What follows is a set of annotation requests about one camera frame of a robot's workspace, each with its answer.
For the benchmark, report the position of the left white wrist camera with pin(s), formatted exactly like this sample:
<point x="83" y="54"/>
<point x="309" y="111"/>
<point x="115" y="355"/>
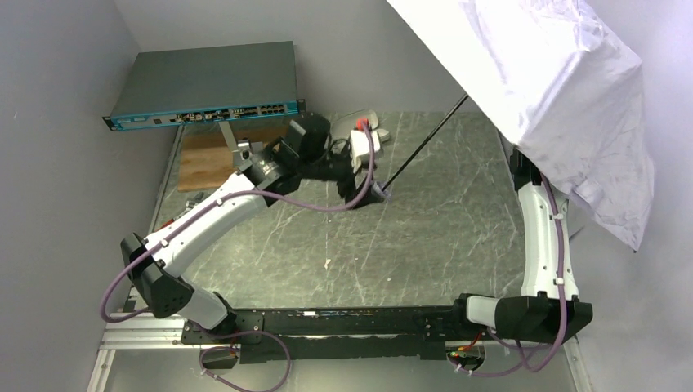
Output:
<point x="360" y="150"/>

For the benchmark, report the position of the grey network switch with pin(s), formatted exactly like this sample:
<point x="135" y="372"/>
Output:
<point x="207" y="85"/>

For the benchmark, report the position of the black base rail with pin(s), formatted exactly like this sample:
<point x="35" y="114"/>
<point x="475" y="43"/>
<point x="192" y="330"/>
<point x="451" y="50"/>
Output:
<point x="262" y="335"/>

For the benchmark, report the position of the wooden board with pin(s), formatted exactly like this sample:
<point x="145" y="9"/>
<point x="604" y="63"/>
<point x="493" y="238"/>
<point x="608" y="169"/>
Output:
<point x="205" y="159"/>

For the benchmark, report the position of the beige umbrella pouch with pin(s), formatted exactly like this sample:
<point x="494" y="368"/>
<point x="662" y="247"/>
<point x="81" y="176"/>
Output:
<point x="341" y="127"/>

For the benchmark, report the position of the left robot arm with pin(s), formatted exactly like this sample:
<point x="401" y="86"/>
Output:
<point x="156" y="264"/>

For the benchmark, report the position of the red handled adjustable wrench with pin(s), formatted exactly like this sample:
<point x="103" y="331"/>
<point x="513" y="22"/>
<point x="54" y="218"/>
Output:
<point x="189" y="204"/>

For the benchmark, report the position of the metal stand bracket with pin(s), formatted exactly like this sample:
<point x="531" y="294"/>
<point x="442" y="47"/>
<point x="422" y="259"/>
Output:
<point x="240" y="142"/>

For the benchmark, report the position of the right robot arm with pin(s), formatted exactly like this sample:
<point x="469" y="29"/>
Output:
<point x="549" y="309"/>

